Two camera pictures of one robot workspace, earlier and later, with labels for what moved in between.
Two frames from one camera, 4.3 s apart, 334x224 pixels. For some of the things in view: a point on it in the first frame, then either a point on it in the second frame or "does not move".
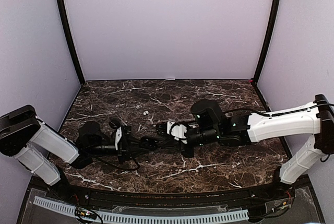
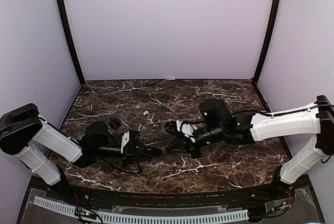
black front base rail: (238, 195) does not move
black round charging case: (115, 122) does not move
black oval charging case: (148, 142) → (155, 152)
